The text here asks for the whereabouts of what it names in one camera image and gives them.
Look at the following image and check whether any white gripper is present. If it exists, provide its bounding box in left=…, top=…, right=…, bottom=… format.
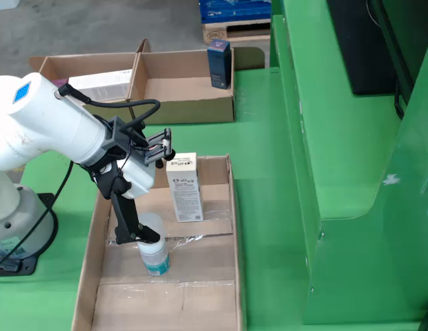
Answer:
left=95, top=148, right=176, bottom=245

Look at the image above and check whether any translucent bottle with teal label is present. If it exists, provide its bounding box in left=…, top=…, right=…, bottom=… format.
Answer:
left=136, top=212, right=171, bottom=277

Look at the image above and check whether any white hand cream box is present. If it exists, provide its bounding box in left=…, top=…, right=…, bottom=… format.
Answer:
left=165, top=152, right=204, bottom=223

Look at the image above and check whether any open brown cardboard box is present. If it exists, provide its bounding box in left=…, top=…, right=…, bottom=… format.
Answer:
left=28, top=39, right=152, bottom=127
left=126, top=47, right=266, bottom=126

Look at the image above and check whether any long white printed box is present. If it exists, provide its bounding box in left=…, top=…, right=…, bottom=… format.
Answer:
left=68, top=69, right=133, bottom=103

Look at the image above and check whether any flat cardboard tray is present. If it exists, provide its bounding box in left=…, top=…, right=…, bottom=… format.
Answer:
left=71, top=154, right=248, bottom=331

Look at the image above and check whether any navy blue product box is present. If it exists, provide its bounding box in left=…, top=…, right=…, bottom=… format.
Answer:
left=206, top=38, right=233, bottom=90

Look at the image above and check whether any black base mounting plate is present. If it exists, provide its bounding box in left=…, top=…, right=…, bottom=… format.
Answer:
left=0, top=192, right=59, bottom=277

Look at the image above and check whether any wooden pallet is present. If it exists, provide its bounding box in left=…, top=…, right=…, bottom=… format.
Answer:
left=202, top=19, right=272, bottom=45

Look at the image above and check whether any blue mesh pallet crate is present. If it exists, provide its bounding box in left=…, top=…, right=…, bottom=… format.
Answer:
left=199, top=0, right=272, bottom=24

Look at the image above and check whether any green metal shelf unit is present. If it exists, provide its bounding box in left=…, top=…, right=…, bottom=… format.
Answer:
left=269, top=0, right=428, bottom=327

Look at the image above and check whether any black flat panel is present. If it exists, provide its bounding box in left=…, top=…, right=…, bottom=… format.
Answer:
left=326, top=0, right=398, bottom=97

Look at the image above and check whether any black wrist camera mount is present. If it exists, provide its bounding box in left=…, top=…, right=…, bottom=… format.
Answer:
left=102, top=116, right=173, bottom=167

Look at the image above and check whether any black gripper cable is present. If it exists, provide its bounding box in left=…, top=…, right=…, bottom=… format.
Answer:
left=57, top=83, right=162, bottom=130

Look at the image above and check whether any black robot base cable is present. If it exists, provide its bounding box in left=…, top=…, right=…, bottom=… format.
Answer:
left=0, top=161, right=75, bottom=272

